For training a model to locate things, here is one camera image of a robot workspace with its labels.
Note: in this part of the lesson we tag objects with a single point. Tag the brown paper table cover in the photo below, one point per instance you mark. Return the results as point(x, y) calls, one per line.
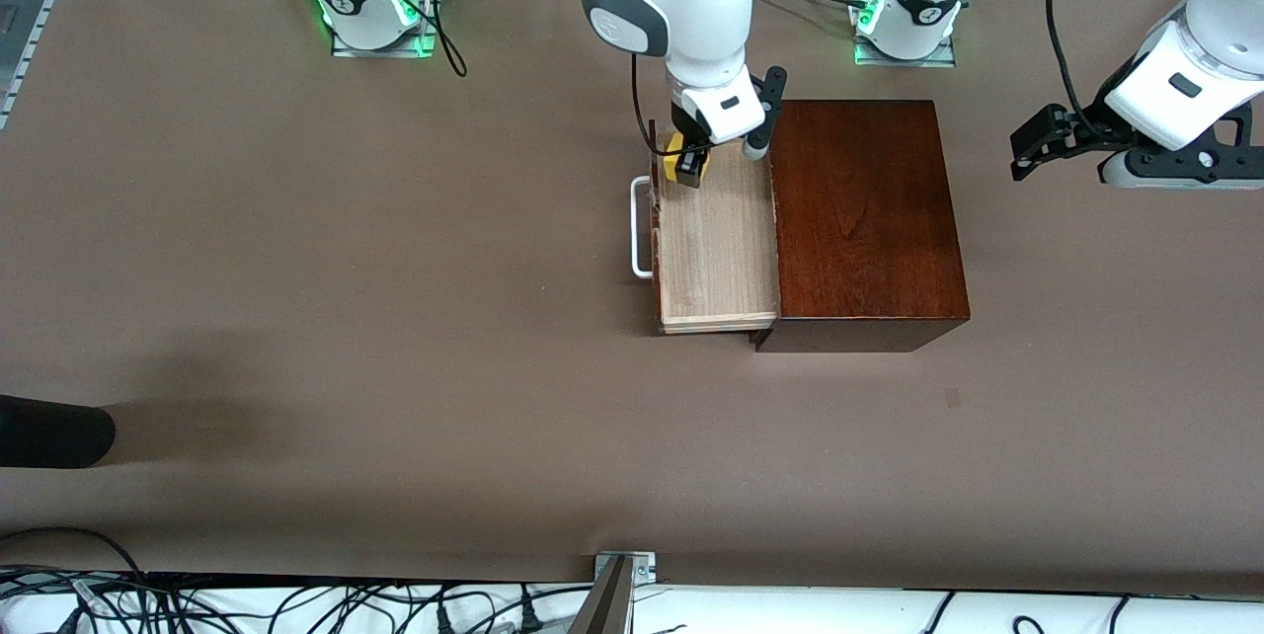
point(553, 417)

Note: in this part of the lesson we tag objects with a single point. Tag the black cylinder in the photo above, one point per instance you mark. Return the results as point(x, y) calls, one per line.
point(49, 432)

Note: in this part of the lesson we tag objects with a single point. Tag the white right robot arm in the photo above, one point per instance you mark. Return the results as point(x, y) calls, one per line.
point(691, 22)

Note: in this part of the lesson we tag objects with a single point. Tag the grey metal beam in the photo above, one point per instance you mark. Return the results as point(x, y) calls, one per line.
point(604, 609)

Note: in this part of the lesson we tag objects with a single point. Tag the yellow block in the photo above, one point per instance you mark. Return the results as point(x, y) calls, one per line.
point(671, 167)

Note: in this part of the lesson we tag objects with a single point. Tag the small metal bracket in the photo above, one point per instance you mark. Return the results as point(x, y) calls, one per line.
point(642, 565)

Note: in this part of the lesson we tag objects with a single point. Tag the dark wooden drawer cabinet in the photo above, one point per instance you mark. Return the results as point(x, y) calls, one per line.
point(869, 239)

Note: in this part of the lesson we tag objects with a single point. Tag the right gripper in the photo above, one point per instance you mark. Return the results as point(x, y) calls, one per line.
point(683, 119)

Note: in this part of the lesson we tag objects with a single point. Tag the aluminium corner rail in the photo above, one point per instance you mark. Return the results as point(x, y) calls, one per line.
point(39, 22)

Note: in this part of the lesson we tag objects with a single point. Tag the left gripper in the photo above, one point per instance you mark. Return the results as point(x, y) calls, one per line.
point(1084, 133)

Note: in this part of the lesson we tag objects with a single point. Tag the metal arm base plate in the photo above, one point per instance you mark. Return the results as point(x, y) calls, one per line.
point(904, 61)
point(380, 49)

